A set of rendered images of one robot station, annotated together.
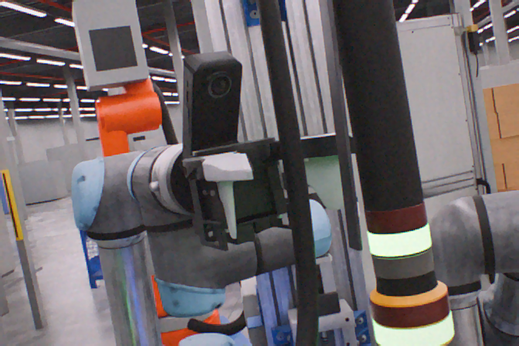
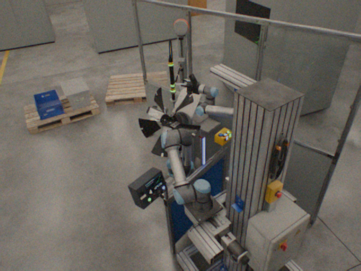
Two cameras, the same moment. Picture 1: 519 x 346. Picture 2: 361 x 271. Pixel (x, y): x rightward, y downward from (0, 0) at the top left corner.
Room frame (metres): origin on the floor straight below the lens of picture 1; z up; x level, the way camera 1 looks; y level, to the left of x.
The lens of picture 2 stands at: (2.30, -1.08, 2.79)
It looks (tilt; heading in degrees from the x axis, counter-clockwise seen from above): 37 degrees down; 152
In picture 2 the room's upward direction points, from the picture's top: 4 degrees counter-clockwise
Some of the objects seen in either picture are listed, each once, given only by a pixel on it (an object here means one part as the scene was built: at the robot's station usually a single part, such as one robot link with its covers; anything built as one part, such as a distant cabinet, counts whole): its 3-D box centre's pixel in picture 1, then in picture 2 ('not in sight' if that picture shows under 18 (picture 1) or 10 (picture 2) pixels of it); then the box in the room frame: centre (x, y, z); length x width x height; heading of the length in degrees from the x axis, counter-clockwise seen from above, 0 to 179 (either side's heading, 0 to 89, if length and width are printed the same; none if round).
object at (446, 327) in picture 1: (412, 324); not in sight; (0.31, -0.07, 1.56); 0.04 x 0.04 x 0.01
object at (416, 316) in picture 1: (409, 303); not in sight; (0.31, -0.07, 1.57); 0.04 x 0.04 x 0.01
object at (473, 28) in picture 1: (469, 52); not in sight; (2.45, -0.97, 1.82); 0.09 x 0.04 x 0.23; 107
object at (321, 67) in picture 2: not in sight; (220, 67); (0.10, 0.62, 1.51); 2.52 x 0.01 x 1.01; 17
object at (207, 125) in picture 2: not in sight; (202, 122); (0.04, 0.42, 0.85); 0.36 x 0.24 x 0.03; 17
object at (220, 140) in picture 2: not in sight; (223, 136); (0.57, 0.32, 1.02); 0.16 x 0.10 x 0.11; 107
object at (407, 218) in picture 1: (395, 215); not in sight; (0.31, -0.07, 1.62); 0.03 x 0.03 x 0.01
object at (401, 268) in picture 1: (402, 259); not in sight; (0.31, -0.07, 1.60); 0.03 x 0.03 x 0.01
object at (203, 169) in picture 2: not in sight; (198, 173); (0.69, -0.06, 0.82); 0.90 x 0.04 x 0.08; 107
